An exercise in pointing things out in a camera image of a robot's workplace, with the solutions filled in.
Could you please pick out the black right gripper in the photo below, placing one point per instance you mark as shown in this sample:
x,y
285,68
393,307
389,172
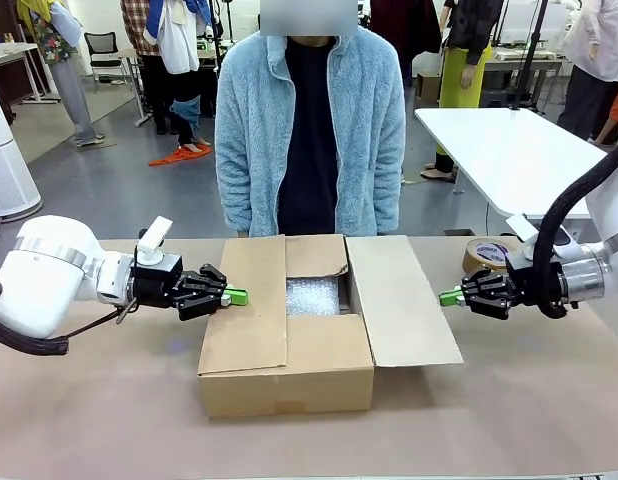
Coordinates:
x,y
516,287

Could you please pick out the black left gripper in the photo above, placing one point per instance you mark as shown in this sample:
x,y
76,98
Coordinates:
x,y
159,280

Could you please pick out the bubble clock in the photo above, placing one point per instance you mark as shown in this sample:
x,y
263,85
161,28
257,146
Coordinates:
x,y
311,297

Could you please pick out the large brown cardboard box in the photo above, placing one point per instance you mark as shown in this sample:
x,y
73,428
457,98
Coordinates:
x,y
289,370

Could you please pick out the person's left forearm blue sleeve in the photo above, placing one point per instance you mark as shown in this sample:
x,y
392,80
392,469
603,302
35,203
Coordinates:
x,y
391,200

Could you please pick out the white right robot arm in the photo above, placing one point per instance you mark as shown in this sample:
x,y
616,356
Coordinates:
x,y
611,200

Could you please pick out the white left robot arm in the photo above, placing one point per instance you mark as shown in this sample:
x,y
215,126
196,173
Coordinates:
x,y
44,280

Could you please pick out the person's right forearm blue sleeve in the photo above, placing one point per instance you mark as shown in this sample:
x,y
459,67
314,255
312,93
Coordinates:
x,y
239,200

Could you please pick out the brown packing tape roll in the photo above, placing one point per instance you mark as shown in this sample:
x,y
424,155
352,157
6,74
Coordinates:
x,y
471,262

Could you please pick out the white side table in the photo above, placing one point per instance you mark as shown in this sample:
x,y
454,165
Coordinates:
x,y
504,155

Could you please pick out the orange cloth on floor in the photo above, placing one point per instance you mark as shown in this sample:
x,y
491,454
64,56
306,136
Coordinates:
x,y
176,157

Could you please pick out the person in blue fleece jacket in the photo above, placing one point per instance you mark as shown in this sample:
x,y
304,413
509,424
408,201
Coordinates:
x,y
309,150

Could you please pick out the small cardboard box on floor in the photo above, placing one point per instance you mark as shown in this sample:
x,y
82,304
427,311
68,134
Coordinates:
x,y
429,87

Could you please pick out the mannequin with yellow apron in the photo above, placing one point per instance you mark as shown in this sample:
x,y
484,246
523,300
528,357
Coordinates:
x,y
464,75

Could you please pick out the person in plaid shirt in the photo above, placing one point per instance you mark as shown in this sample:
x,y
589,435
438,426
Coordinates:
x,y
141,80

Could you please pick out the white cylindrical air purifier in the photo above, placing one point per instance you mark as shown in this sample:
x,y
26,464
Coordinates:
x,y
9,170

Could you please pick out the mannequin in floral shirt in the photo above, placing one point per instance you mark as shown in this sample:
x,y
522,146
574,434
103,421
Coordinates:
x,y
71,100

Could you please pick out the beige work table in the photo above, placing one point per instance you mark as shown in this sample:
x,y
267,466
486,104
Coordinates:
x,y
509,56

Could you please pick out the mannequin with white garment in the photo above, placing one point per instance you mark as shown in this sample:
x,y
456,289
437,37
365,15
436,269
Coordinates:
x,y
179,50

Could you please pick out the black tripod stand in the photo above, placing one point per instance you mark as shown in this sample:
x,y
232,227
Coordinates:
x,y
533,50

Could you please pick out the black mesh office chair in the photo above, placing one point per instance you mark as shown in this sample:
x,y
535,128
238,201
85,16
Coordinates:
x,y
101,45

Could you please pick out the mannequin in pink shirt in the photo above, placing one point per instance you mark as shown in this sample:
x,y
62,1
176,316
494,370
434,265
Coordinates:
x,y
596,45

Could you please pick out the mannequin in maroon garment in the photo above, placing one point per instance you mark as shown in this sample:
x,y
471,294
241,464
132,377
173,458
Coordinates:
x,y
409,30

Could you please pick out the white desk with beige top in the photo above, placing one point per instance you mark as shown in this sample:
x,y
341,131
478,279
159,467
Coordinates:
x,y
9,50

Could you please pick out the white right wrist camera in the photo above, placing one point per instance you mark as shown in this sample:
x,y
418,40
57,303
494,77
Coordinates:
x,y
521,227

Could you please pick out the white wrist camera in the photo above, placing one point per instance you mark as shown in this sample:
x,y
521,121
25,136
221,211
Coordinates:
x,y
156,235
521,227

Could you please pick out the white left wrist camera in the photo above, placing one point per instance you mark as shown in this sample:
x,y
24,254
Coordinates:
x,y
156,235

